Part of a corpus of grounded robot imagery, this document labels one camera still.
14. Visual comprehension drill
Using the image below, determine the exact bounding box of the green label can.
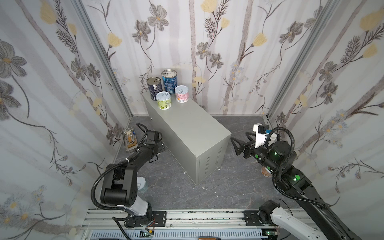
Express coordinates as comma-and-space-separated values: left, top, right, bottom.
156, 92, 172, 110

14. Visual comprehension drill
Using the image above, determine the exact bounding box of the pink label can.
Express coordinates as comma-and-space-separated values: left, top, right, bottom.
175, 85, 189, 103

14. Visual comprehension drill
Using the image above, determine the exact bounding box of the dark navy tall can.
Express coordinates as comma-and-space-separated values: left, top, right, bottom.
147, 77, 163, 101

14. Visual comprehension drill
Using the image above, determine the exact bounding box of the blue label tall can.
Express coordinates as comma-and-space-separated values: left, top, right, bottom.
162, 69, 178, 94

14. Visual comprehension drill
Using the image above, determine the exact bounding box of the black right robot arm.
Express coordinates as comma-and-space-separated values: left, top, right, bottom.
231, 127, 360, 240

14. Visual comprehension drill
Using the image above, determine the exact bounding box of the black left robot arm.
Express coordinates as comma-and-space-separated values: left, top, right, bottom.
91, 123, 164, 228

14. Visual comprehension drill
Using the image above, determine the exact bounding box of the grey metal cabinet counter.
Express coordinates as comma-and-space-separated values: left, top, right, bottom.
142, 93, 231, 185

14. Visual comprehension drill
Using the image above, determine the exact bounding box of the orange label can right side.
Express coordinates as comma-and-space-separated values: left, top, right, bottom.
261, 167, 272, 178

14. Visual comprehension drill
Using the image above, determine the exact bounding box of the teal label flat can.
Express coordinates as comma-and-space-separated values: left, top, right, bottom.
137, 177, 148, 194

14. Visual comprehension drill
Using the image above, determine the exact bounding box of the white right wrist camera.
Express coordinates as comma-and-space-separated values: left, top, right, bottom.
253, 124, 270, 148

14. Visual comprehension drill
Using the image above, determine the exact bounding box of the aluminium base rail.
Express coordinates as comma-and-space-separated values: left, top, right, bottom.
78, 209, 336, 240

